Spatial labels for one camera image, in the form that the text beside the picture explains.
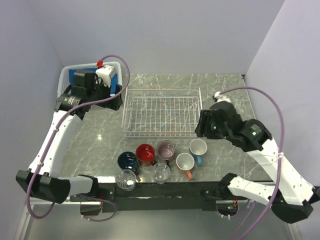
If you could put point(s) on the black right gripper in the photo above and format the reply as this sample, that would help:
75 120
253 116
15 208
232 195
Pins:
205 117

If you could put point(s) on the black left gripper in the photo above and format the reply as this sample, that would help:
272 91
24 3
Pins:
114 103

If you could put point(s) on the light blue mug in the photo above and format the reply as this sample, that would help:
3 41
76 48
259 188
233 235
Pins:
197 149

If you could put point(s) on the white wire dish rack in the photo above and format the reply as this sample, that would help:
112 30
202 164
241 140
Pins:
151 113

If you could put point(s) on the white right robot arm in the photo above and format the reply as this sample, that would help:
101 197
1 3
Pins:
291 201

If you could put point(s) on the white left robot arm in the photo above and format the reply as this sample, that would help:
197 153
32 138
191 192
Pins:
42 178

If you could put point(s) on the blue cloth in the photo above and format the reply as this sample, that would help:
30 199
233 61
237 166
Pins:
116 80

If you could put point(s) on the purple mug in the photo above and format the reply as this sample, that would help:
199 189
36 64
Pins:
165 151

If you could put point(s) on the clear glass cup right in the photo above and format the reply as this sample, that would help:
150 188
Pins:
161 172

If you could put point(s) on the clear glass cup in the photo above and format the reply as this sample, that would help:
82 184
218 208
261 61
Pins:
126 180
161 172

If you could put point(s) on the white plastic basket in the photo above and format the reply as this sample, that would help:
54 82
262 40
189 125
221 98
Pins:
67 74

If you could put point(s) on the red mug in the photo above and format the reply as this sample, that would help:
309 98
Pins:
146 155

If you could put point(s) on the dark blue mug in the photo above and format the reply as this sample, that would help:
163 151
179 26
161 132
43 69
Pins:
128 161

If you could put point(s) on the clear glass cup left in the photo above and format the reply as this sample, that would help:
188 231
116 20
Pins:
126 180

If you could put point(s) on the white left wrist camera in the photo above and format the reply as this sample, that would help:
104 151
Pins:
105 72

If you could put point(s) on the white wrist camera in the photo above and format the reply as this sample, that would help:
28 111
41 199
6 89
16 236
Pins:
219 97
105 72

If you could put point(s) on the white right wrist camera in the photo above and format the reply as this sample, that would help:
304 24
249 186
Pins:
219 97

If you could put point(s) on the black table edge rail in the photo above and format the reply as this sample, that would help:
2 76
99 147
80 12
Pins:
148 196

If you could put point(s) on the aluminium frame rail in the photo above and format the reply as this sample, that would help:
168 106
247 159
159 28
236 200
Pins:
32 200

